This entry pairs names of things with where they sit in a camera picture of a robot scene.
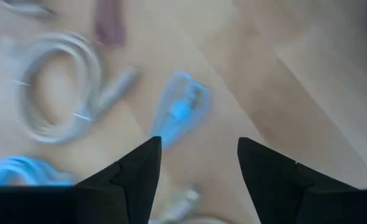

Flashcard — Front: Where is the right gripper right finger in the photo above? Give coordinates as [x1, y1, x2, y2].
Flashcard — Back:
[236, 136, 358, 224]

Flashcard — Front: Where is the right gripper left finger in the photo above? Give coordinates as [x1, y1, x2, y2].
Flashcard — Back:
[68, 136, 163, 224]

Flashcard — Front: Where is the thick beige cable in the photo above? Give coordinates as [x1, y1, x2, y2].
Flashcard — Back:
[0, 0, 57, 18]
[14, 30, 144, 146]

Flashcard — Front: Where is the thick light blue HDMI cable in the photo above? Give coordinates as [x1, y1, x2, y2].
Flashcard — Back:
[0, 155, 75, 187]

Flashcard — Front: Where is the pink braided USB cable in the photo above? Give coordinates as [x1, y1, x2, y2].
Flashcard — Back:
[93, 0, 127, 46]

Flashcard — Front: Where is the thin light blue cable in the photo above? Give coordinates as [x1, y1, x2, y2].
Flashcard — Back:
[149, 70, 214, 150]

